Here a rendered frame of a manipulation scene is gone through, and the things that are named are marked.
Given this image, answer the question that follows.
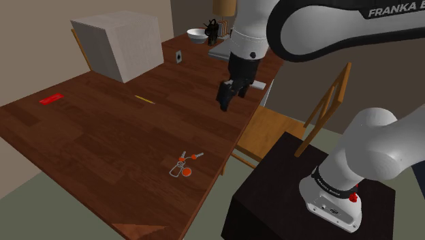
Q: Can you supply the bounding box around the light wooden chair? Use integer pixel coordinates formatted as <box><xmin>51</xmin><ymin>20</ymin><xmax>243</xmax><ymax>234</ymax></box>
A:
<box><xmin>220</xmin><ymin>61</ymin><xmax>353</xmax><ymax>176</ymax></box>

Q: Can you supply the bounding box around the tan table lamp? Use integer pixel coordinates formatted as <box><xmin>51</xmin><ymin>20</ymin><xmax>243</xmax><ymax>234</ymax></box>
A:
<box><xmin>212</xmin><ymin>0</ymin><xmax>238</xmax><ymax>18</ymax></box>

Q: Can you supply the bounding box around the brown wooden table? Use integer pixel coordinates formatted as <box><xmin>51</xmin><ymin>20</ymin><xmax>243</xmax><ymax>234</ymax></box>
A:
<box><xmin>0</xmin><ymin>32</ymin><xmax>285</xmax><ymax>240</ymax></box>

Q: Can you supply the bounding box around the orange and silver key ring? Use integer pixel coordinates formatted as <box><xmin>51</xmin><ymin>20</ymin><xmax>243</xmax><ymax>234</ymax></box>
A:
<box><xmin>168</xmin><ymin>151</ymin><xmax>205</xmax><ymax>179</ymax></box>

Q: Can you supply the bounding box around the row of books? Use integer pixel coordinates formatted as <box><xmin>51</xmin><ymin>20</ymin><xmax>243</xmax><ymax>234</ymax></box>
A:
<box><xmin>217</xmin><ymin>18</ymin><xmax>231</xmax><ymax>38</ymax></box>

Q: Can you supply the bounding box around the yellow pencil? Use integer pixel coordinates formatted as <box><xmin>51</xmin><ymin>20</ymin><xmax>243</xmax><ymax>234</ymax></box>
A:
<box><xmin>133</xmin><ymin>95</ymin><xmax>156</xmax><ymax>105</ymax></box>

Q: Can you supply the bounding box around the large white box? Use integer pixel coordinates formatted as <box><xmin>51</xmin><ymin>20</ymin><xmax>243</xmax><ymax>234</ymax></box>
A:
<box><xmin>69</xmin><ymin>10</ymin><xmax>166</xmax><ymax>85</ymax></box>

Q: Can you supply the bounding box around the dark robot stand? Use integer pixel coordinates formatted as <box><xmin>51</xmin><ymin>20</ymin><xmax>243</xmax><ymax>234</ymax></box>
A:
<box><xmin>220</xmin><ymin>131</ymin><xmax>396</xmax><ymax>240</ymax></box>

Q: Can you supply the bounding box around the grey flat laptop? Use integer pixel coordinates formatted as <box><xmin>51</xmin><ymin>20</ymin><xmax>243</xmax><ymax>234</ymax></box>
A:
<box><xmin>207</xmin><ymin>41</ymin><xmax>267</xmax><ymax>91</ymax></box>

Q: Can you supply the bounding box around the white bowl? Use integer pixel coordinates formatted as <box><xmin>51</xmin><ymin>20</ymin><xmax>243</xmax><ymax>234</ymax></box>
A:
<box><xmin>186</xmin><ymin>28</ymin><xmax>210</xmax><ymax>45</ymax></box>

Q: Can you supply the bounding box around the black figure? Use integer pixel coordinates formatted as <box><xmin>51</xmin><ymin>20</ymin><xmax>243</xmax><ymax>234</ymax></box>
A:
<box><xmin>203</xmin><ymin>18</ymin><xmax>220</xmax><ymax>47</ymax></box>

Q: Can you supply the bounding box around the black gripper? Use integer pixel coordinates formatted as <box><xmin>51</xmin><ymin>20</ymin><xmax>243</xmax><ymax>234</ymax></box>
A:
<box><xmin>215</xmin><ymin>52</ymin><xmax>260</xmax><ymax>113</ymax></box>

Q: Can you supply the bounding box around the red flat card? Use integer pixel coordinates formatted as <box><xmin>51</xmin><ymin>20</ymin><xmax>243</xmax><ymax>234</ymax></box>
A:
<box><xmin>38</xmin><ymin>93</ymin><xmax>65</xmax><ymax>106</ymax></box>

